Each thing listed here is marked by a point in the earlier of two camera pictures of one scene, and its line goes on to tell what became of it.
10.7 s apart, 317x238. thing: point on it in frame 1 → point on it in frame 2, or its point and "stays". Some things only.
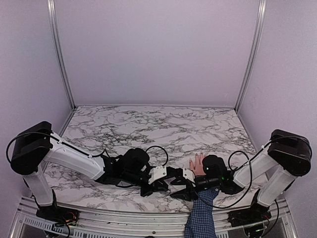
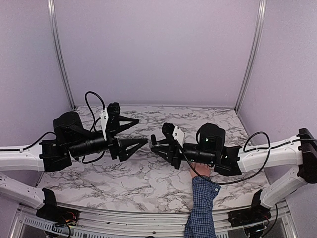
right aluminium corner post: [257, 32] stays
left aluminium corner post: [55, 24] stays
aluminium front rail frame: [97, 221] stays
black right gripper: [186, 193] → [173, 151]
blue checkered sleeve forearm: [200, 223] stays
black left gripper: [157, 186] → [113, 129]
